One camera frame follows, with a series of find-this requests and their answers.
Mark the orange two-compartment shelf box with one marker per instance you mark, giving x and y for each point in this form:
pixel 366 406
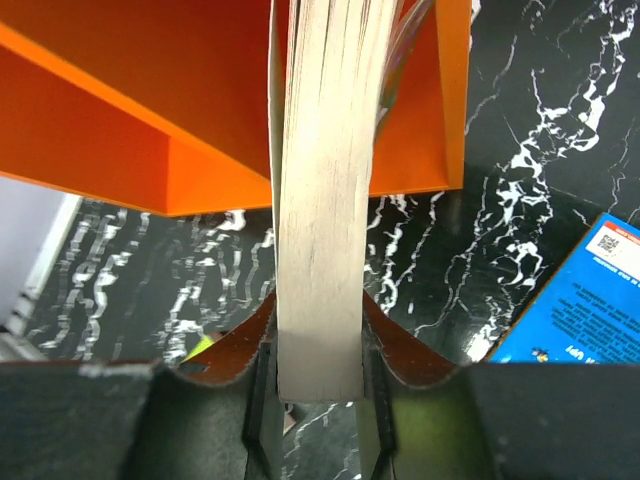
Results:
pixel 171 106

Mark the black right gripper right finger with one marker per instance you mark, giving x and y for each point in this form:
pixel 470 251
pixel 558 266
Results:
pixel 423 417

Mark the green 104-storey treehouse book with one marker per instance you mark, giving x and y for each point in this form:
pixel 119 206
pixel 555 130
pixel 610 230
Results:
pixel 333 73

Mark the lime 65-storey treehouse book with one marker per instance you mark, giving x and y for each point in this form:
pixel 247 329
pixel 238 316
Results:
pixel 203 344

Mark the bright blue paperback book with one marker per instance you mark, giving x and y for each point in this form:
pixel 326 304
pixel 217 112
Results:
pixel 588 312

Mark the aluminium mounting rail frame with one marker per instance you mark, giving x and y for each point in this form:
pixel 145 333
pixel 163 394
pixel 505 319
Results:
pixel 14 346

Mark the black marble-pattern mat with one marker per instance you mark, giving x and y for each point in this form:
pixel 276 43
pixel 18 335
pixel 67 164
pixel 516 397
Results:
pixel 552 142

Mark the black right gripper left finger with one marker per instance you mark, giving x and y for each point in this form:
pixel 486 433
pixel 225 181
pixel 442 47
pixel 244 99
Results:
pixel 215 416

